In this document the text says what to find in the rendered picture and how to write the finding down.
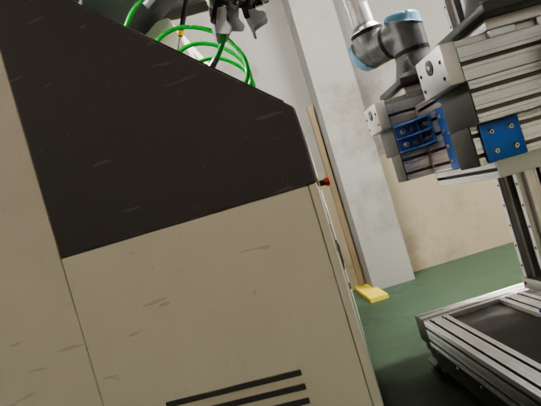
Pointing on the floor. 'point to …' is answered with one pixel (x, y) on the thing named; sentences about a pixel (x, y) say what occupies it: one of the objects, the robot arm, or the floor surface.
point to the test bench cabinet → (225, 312)
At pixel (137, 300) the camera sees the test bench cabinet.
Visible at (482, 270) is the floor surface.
